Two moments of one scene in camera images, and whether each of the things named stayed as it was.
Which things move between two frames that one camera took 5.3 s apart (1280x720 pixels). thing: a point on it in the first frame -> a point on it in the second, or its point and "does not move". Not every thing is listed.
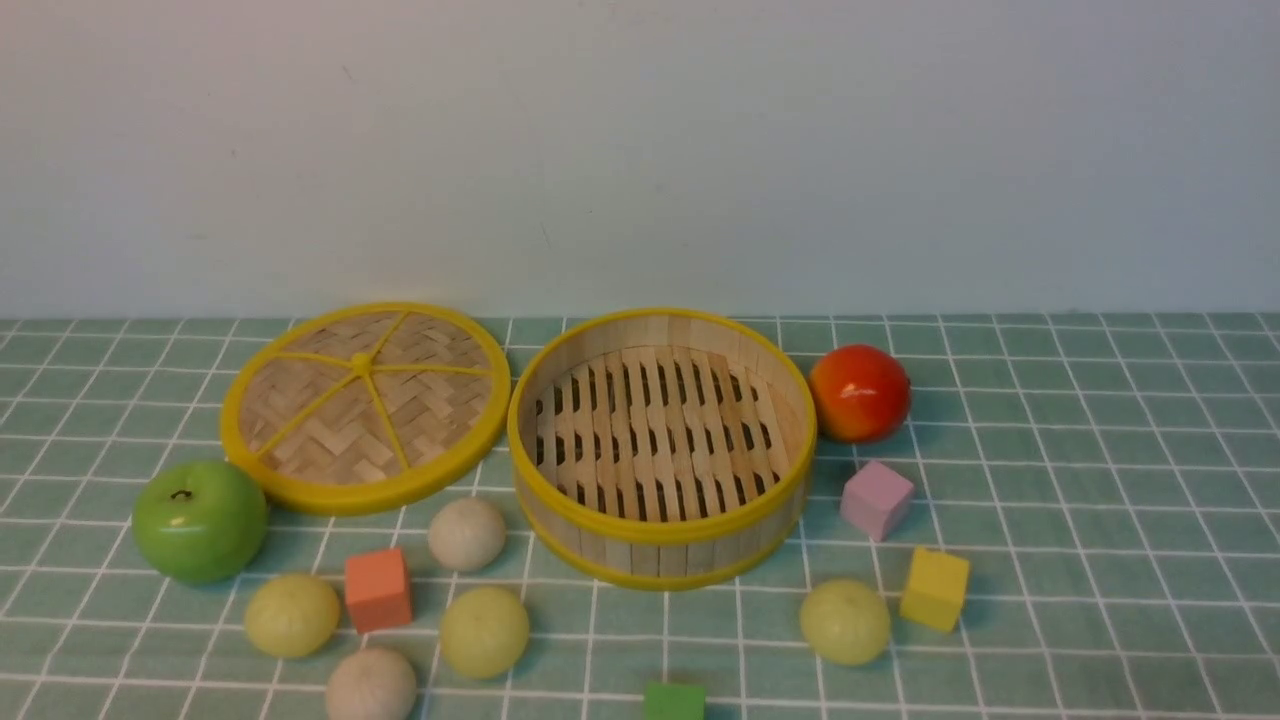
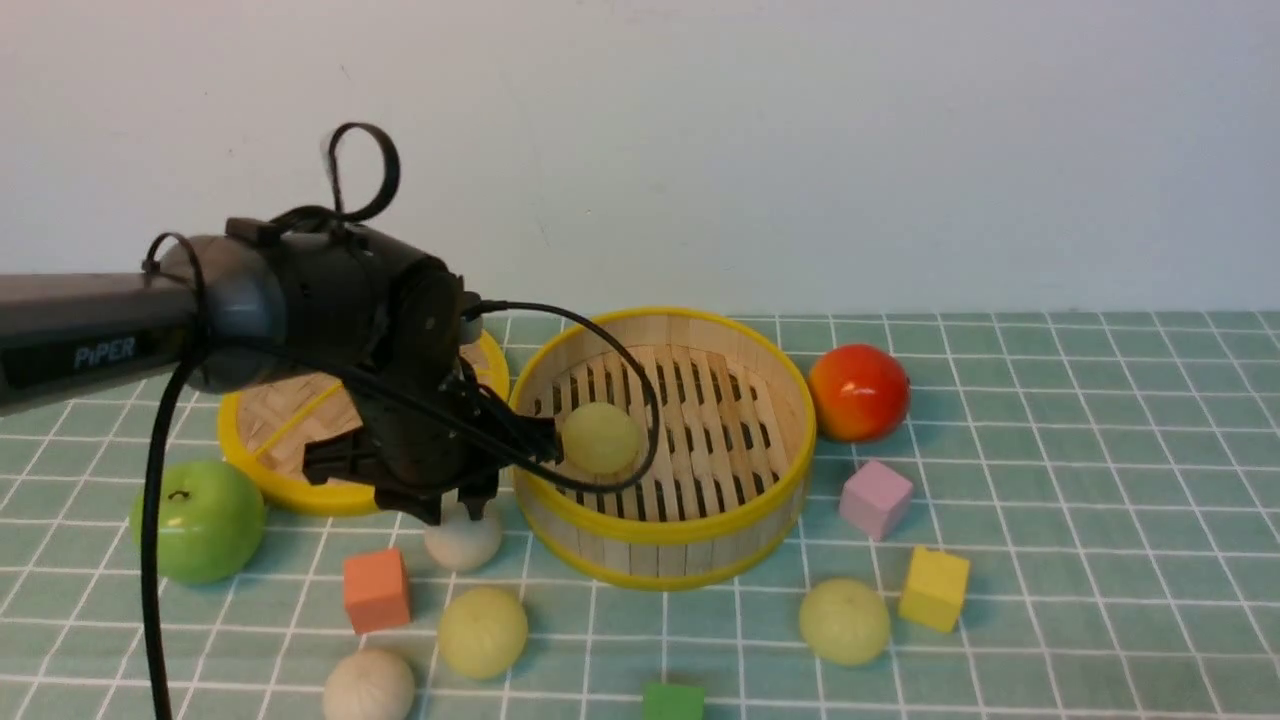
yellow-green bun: [292, 615] -> [601, 438]
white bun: [372, 685] does not move
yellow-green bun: [845, 622] does not move
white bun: [466, 534] does not move
